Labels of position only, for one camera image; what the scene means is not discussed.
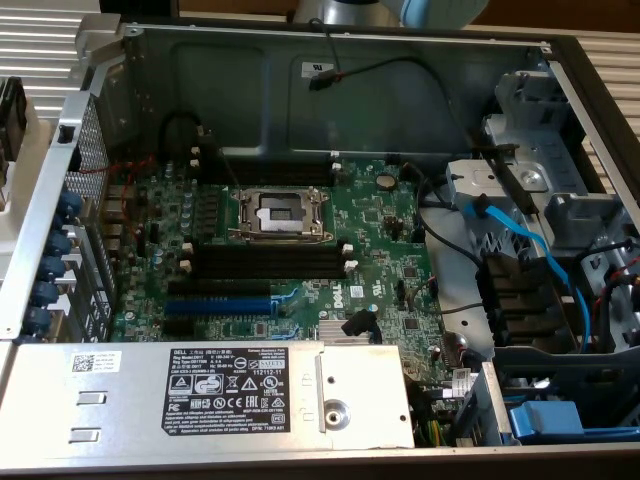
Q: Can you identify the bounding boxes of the short black expansion slot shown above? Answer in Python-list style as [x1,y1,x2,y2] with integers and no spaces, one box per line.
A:
[160,317,197,337]

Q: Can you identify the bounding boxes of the light blue flat data wire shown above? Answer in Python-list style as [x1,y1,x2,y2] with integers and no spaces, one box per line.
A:
[462,195,594,349]

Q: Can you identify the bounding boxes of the dark computer part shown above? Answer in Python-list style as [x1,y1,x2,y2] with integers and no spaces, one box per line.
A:
[0,75,27,162]

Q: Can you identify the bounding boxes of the metal CPU socket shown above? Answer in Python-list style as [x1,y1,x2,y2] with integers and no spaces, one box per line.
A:
[227,185,336,246]

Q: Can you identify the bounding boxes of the thin black wire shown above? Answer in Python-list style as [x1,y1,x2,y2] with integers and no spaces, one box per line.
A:
[414,164,484,264]

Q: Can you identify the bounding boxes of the thin red wire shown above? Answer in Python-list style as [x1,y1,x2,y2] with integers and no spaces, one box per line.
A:
[79,153,157,239]

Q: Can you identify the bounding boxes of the blue expansion slot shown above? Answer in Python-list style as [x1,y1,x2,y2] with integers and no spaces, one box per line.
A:
[163,295,275,317]

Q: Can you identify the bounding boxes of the silver power supply black label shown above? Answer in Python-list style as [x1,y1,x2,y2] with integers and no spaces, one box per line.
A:
[0,341,416,451]

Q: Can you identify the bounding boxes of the metal rear port block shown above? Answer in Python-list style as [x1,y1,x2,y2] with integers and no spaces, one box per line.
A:
[98,183,132,254]

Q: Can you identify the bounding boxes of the black looped cable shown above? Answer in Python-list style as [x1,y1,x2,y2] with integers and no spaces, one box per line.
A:
[158,108,202,164]

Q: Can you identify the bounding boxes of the grey metal disk bay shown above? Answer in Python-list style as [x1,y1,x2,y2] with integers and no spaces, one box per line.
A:
[482,69,621,241]

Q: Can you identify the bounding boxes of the blue card retention clip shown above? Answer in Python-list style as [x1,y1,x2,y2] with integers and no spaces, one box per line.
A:
[49,229,74,256]
[60,189,84,221]
[33,279,59,307]
[40,255,67,280]
[25,306,52,332]

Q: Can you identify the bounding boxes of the blue plastic latch handle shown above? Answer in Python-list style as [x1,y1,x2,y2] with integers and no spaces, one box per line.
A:
[507,399,586,444]

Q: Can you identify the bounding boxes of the white sticker on case wall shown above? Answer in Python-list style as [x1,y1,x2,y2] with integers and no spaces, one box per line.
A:
[300,60,335,79]

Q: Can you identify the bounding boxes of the grey plastic drive bracket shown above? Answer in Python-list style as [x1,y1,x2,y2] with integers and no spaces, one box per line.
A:
[443,158,544,261]

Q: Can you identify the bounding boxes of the small silver chipset heatsink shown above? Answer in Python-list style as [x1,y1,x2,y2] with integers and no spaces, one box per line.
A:
[318,319,354,345]

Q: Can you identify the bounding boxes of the long black expansion slot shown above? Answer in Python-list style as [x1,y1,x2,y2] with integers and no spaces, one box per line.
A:
[167,278,274,297]

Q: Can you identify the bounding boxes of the green Dell motherboard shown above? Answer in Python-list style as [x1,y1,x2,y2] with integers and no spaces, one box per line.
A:
[107,157,474,401]

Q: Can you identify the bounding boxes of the black RAM slot white latches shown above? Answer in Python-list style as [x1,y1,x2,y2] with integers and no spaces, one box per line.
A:
[191,158,344,188]
[182,241,352,262]
[178,258,359,280]
[191,144,342,174]

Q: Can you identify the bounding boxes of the open grey metal PC case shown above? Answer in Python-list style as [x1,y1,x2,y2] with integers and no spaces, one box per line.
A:
[0,12,640,480]

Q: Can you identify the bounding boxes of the red and black wire bundle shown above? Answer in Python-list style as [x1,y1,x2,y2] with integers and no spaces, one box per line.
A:
[594,239,640,326]

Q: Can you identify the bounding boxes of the black angled cable plug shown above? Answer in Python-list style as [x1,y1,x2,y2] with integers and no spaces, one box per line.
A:
[340,308,377,337]

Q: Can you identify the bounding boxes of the yellow and green wires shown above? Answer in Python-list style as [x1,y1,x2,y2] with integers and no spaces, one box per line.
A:
[417,417,449,449]

